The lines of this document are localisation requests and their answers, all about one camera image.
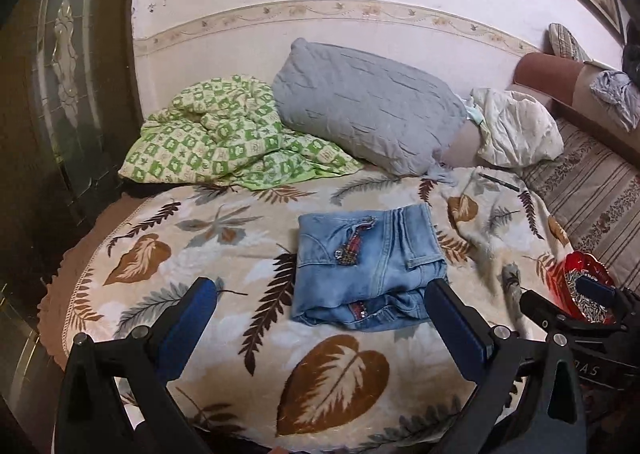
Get green checked quilt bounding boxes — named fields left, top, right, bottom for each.
left=118, top=74, right=365, bottom=191

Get brown striped sofa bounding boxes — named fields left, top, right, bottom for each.
left=507, top=52, right=640, bottom=297

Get dark pen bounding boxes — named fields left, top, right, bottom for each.
left=479, top=173, right=522, bottom=193

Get leaf print blanket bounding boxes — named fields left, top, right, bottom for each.
left=62, top=165, right=573, bottom=452

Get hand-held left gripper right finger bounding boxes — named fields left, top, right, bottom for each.
left=424, top=279, right=589, bottom=454

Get dark glass panel door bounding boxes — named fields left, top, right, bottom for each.
left=0, top=0, right=143, bottom=435

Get white crumpled cloth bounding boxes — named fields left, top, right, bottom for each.
left=467, top=87, right=565, bottom=169

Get blue denim pants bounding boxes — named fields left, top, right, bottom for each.
left=290, top=203, right=449, bottom=332

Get grey pillow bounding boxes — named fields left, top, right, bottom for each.
left=271, top=38, right=470, bottom=177

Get dark cloth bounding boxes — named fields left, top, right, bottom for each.
left=620, top=19, right=640, bottom=85

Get striped cushion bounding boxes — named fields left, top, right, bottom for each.
left=548, top=23, right=593, bottom=63

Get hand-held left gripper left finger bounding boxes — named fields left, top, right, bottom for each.
left=55, top=277, right=219, bottom=454

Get brown lace edged bedspread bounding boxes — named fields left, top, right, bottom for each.
left=37, top=181, right=171, bottom=372

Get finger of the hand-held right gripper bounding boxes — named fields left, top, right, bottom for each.
left=519, top=290, right=623, bottom=335
left=574, top=275, right=618, bottom=307

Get grey blue crumpled cloth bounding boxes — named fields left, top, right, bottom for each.
left=590, top=69, right=640, bottom=131

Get red glass bowl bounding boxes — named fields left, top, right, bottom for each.
left=547, top=250, right=617, bottom=326

